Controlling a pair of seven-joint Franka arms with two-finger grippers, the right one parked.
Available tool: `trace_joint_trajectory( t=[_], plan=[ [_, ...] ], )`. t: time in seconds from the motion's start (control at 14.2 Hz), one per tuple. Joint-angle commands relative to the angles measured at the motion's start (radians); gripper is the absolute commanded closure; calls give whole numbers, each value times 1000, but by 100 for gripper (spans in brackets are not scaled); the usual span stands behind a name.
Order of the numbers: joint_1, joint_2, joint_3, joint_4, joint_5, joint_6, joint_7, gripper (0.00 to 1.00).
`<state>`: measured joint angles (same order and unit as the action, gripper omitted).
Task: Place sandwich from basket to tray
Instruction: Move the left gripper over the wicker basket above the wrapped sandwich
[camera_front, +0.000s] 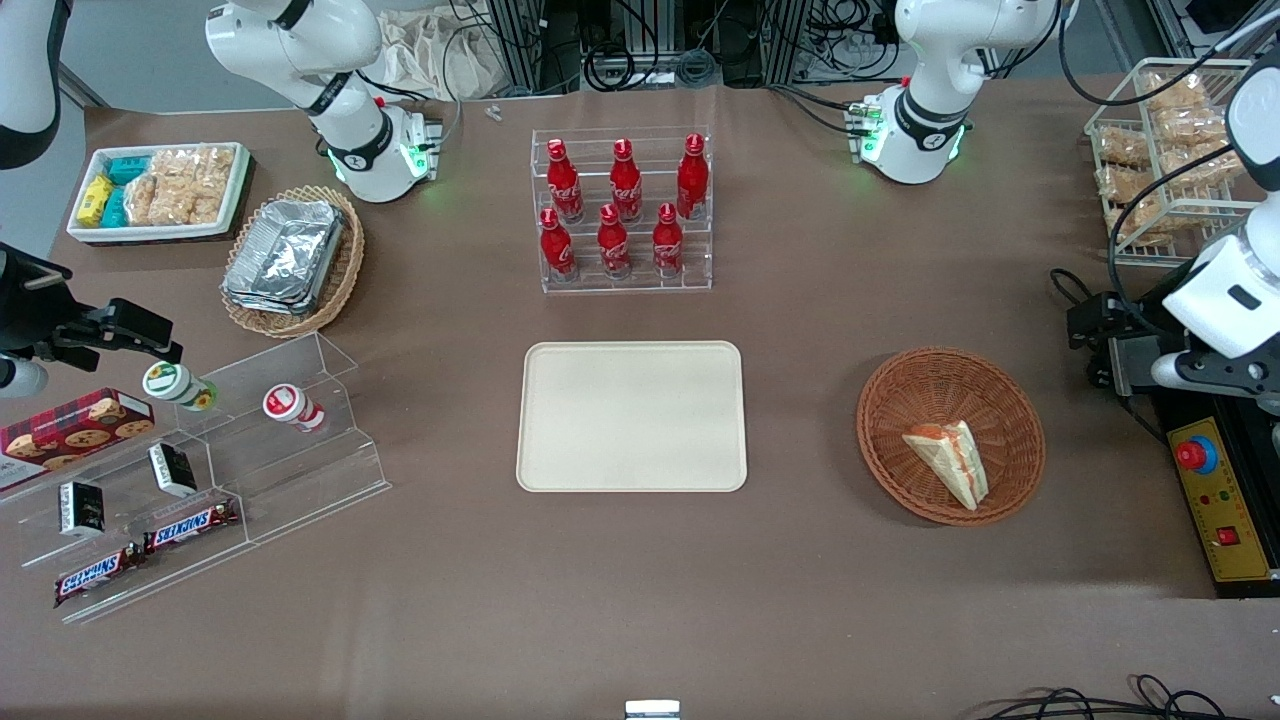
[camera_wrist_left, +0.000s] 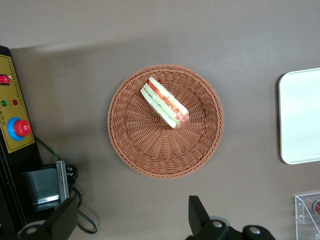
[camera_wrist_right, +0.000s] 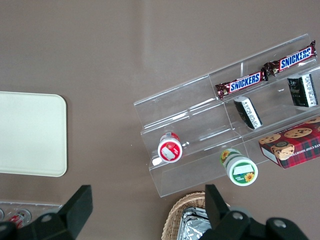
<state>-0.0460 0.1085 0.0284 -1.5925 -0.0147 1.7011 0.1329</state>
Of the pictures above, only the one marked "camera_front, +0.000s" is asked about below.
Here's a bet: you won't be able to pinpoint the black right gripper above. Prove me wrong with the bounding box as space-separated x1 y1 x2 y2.
0 244 185 367

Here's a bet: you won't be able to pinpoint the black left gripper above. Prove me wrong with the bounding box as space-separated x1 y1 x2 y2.
1066 292 1167 397

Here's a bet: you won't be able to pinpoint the triangle sandwich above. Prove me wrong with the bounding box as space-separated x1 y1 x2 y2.
902 419 990 512

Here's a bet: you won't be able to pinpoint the round brown wicker basket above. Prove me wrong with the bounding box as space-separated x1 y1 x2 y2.
856 346 1047 528

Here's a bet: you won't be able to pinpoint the oval tan wicker basket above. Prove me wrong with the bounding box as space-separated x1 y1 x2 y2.
219 184 366 340

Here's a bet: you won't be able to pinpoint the beige plastic tray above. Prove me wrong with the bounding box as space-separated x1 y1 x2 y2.
515 340 749 494

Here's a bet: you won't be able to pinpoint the green label yogurt bottle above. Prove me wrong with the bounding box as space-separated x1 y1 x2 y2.
142 361 219 413

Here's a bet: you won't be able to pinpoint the white rectangular snack bin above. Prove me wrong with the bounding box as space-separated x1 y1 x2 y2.
65 141 253 246

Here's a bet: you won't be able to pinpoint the red plaid cookie box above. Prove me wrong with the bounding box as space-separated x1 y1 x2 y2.
0 387 157 492

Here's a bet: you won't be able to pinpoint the rice cracker pack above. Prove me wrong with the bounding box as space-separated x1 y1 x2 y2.
150 148 198 227
123 174 161 227
190 145 237 226

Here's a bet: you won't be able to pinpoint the yellow snack box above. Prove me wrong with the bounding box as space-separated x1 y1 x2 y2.
76 174 117 230

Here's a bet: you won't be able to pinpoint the small black snack box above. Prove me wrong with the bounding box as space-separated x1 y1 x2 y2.
57 481 108 539
148 442 199 499

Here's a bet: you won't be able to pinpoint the bagged cracker snack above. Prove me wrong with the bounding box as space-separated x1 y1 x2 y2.
1096 164 1163 204
1153 104 1229 153
1096 126 1153 168
1143 68 1213 113

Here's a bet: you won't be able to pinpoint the stacked aluminium foil trays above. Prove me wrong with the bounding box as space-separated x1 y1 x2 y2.
222 198 347 317

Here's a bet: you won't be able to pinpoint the red label yogurt bottle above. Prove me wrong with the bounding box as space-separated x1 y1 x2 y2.
262 384 327 434

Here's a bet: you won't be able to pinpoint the yellow emergency stop box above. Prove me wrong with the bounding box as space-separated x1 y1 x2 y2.
1166 414 1280 585

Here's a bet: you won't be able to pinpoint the snickers chocolate bar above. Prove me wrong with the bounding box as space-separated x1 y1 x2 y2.
143 497 242 555
53 546 147 609

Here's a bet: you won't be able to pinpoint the clear acrylic step display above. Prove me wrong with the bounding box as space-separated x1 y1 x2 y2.
0 331 393 626

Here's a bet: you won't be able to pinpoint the clear acrylic bottle rack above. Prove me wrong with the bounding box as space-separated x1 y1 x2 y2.
529 126 714 295

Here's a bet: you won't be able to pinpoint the beige cloth bag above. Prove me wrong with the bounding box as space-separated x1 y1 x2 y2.
378 8 503 102

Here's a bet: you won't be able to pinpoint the red cola bottle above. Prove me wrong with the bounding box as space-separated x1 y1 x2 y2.
545 138 585 224
652 202 686 278
539 207 578 282
609 138 644 223
676 133 710 221
597 203 633 280

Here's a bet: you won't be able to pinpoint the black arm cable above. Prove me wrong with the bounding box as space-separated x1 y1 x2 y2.
1048 140 1253 336

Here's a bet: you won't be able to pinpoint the white wire basket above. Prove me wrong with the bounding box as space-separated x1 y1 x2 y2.
1084 57 1269 268

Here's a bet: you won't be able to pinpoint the black floor cables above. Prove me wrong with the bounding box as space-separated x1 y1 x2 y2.
980 674 1280 720

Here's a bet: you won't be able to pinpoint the coiled black background cables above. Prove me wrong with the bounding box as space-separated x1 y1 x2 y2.
583 42 723 93

